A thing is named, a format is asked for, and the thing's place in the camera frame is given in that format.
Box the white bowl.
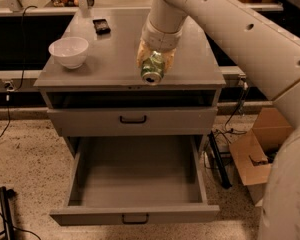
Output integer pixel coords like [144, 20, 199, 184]
[48, 37, 89, 69]

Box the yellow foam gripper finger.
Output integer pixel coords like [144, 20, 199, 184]
[162, 49, 176, 73]
[136, 39, 152, 67]

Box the grey drawer cabinet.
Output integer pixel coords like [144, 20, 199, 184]
[35, 8, 225, 153]

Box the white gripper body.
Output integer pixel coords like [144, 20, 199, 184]
[140, 19, 183, 53]

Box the brown cardboard box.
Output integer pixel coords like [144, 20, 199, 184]
[229, 108, 293, 207]

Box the open grey middle drawer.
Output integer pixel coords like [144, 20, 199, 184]
[50, 135, 219, 226]

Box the black cable at left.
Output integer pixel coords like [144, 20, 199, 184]
[0, 5, 40, 150]

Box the black stand on floor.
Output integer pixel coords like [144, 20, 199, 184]
[0, 186, 17, 240]

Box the black bar beside cabinet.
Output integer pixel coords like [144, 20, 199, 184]
[208, 132, 232, 189]

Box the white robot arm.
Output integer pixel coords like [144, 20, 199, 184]
[137, 0, 300, 240]

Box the crushed green soda can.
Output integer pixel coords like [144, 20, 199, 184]
[140, 51, 165, 85]

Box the closed grey upper drawer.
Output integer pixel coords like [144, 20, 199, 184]
[48, 108, 217, 137]

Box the small black box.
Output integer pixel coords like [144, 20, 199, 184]
[93, 19, 111, 35]

